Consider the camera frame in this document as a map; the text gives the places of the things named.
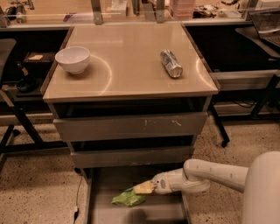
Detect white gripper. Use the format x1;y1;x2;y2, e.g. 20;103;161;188
133;169;185;194

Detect green rice chip bag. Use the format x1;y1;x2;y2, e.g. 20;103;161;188
111;188;145;207

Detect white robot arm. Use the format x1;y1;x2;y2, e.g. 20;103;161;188
133;151;280;224

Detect middle grey drawer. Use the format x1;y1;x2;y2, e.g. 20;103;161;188
71;145;194;168

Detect bottom open grey drawer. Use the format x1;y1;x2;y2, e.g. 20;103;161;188
86;165;188;224

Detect top grey drawer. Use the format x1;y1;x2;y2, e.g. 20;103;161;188
53;112;207;142

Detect grey drawer cabinet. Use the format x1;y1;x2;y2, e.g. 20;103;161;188
40;22;221;182

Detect black table leg with caster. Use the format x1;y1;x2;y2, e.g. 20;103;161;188
208;103;230;148

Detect silver drink can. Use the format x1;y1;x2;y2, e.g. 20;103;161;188
160;49;183;79

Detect white ceramic bowl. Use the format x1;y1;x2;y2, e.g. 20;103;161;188
55;46;90;74

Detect pink stacked trays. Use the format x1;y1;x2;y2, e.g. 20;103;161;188
169;0;195;20

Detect open laptop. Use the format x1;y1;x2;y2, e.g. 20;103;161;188
248;8;280;49

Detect black cable on floor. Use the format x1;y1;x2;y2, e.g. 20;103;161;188
73;174;84;224

